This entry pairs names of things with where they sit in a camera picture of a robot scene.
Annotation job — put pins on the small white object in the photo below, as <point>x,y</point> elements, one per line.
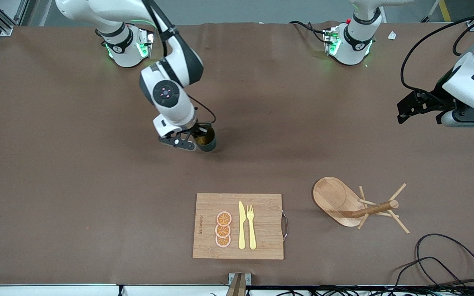
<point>392,35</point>

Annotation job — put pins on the yellow plastic fork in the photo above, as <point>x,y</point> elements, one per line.
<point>252,234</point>

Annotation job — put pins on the dark green cup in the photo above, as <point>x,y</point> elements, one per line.
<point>209,144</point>

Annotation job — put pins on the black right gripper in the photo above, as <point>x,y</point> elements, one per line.
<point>199,130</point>

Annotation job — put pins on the white table edge rail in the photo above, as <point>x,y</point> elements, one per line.
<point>56,291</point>

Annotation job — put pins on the wooden metal edge bracket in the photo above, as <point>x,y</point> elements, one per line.
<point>237,285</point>

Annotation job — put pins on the brown table cover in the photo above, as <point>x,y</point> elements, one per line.
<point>97,205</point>

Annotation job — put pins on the aluminium frame profile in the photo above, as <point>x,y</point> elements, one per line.
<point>4,28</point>

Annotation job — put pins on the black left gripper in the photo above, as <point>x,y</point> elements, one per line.
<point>435,100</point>

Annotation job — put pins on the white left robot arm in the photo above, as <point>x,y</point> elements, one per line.
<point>356,41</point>

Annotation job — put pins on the wooden cutting board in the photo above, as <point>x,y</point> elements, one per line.
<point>261,205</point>

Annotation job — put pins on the wooden mug tree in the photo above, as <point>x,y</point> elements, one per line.
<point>329,195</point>

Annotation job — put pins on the yellow plastic knife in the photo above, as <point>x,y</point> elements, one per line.
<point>242,230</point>

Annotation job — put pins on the orange slice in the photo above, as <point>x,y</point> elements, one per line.
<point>224,218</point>

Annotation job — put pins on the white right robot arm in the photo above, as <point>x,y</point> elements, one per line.
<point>126,55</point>

